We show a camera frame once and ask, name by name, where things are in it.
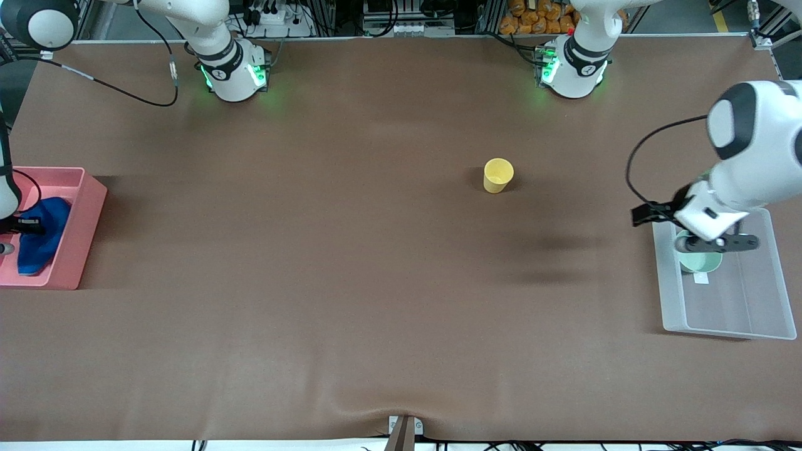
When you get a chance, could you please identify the blue cloth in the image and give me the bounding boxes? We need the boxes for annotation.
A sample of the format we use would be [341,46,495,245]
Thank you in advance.
[17,197,71,276]

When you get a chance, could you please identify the mint green bowl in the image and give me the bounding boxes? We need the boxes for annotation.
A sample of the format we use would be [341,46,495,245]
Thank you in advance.
[675,231,723,274]

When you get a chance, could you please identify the yellow plastic cup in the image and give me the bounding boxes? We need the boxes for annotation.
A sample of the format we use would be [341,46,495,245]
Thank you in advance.
[483,158,514,194]

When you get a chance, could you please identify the pink plastic bin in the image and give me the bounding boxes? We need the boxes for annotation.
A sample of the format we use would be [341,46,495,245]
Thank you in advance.
[0,165,108,291]

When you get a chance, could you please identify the clear plastic bin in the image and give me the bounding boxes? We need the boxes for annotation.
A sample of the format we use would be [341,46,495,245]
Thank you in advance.
[652,200,798,341]

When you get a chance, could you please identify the brown table mat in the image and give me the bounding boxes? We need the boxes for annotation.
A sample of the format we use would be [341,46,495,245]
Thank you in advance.
[0,34,802,442]

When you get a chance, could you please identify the white power strip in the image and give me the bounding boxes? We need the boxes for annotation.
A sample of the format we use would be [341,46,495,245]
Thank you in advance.
[241,0,314,38]

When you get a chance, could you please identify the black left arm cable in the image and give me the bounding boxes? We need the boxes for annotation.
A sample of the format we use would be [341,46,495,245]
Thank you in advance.
[625,115,712,207]

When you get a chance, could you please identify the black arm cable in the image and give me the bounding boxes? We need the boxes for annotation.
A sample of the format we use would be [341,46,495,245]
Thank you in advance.
[11,3,180,217]
[625,115,712,207]

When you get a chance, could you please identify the aluminium frame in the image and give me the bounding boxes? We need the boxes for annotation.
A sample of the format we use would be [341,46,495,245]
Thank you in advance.
[749,0,802,51]
[0,0,95,60]

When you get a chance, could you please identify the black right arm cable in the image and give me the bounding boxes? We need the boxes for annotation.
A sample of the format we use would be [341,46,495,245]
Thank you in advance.
[11,3,180,217]

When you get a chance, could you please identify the black floor cables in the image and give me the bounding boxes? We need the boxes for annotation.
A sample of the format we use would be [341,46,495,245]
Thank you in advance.
[426,438,802,451]

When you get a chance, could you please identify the grey metal bracket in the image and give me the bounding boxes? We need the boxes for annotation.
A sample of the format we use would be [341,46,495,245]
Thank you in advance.
[388,415,425,437]

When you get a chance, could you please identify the brown camera pole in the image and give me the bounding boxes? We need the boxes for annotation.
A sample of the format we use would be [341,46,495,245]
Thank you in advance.
[383,416,416,451]

